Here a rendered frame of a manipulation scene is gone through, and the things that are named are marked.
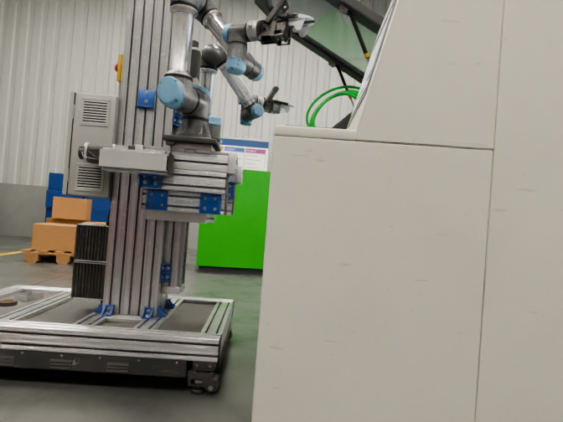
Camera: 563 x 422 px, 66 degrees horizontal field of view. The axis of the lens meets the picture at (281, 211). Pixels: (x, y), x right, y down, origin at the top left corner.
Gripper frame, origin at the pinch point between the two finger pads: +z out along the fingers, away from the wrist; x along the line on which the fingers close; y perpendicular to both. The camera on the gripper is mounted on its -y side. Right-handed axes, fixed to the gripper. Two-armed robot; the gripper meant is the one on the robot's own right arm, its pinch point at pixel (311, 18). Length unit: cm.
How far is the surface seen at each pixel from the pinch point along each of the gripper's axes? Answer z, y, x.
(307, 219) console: 18, 77, 27
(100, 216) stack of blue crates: -532, 35, -432
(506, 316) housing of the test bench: 68, 95, 5
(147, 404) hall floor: -48, 146, -6
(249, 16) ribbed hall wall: -372, -402, -555
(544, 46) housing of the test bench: 72, 25, 12
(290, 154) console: 12, 60, 31
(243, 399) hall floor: -21, 143, -30
